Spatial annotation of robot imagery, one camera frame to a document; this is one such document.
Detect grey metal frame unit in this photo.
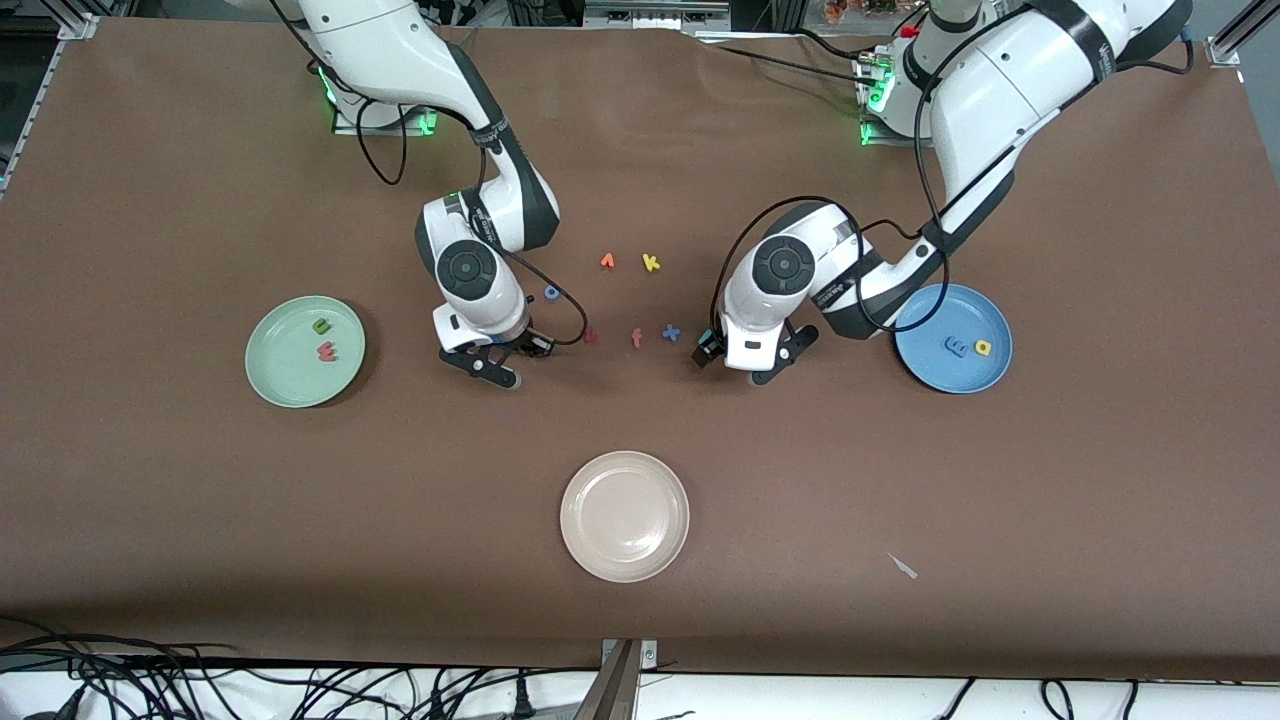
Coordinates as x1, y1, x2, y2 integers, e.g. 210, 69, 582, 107
583, 0, 731, 29

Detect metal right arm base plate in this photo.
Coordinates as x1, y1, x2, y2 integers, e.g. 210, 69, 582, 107
333, 95, 443, 137

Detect beige plate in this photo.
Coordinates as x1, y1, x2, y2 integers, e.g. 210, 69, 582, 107
559, 451, 691, 584

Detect black base cable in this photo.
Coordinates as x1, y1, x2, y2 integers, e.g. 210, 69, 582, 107
695, 28, 881, 93

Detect green plate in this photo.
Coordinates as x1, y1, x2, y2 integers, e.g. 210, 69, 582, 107
244, 295, 367, 409

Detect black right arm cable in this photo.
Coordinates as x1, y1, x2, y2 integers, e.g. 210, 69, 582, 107
270, 0, 591, 347

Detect tangled black floor cables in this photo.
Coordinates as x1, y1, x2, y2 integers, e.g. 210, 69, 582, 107
0, 618, 601, 720

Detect blue plate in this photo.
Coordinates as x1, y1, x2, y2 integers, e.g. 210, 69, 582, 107
893, 283, 1014, 395

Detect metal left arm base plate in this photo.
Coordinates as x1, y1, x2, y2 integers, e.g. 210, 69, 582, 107
860, 55, 936, 149

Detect metal table edge bracket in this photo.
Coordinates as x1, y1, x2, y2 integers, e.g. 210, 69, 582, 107
575, 638, 658, 720

